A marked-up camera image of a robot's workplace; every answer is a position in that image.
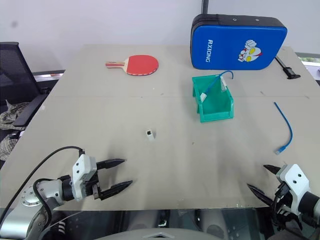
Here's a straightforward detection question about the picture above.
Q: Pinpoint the black mesh office chair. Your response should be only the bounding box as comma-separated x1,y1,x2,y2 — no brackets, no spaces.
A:
0,41,50,129

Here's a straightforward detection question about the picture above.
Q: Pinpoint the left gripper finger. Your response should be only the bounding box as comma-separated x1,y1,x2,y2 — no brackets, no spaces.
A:
99,180,134,202
96,158,126,172

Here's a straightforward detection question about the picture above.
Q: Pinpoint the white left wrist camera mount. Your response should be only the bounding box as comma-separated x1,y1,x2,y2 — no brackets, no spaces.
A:
71,154,98,203

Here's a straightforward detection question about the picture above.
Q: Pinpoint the green plastic bin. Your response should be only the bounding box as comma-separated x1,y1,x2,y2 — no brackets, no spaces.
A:
191,74,235,124

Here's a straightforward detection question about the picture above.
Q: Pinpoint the blue cable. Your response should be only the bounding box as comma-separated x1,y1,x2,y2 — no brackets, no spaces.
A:
273,101,294,155
199,70,235,102

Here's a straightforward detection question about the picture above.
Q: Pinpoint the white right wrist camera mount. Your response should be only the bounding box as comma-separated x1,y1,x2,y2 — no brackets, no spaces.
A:
276,163,312,216

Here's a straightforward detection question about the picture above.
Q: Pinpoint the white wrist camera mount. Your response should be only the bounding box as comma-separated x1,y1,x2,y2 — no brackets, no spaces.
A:
276,163,312,216
71,154,98,203

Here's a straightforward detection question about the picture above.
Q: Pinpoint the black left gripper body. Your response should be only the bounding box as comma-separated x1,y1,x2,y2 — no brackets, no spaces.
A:
84,174,105,201

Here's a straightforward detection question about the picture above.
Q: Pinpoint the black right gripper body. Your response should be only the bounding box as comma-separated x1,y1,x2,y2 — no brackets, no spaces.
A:
273,183,294,214

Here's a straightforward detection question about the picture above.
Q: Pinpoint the blue RXIONG padded case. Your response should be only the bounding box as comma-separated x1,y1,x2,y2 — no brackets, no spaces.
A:
190,13,288,71

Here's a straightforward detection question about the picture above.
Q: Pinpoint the small white adapter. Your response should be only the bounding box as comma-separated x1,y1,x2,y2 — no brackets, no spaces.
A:
144,128,156,141

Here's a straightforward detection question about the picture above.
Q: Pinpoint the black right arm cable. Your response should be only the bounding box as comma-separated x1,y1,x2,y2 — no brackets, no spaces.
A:
271,188,287,227

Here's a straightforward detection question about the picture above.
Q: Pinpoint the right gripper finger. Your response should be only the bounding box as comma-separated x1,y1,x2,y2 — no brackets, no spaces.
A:
262,164,283,176
246,183,275,208

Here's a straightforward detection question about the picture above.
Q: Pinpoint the red table tennis paddle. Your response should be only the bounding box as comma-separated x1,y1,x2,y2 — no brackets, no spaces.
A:
105,54,160,76

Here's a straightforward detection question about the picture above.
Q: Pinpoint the plaid cloth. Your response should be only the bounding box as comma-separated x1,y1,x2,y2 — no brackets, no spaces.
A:
0,100,29,161

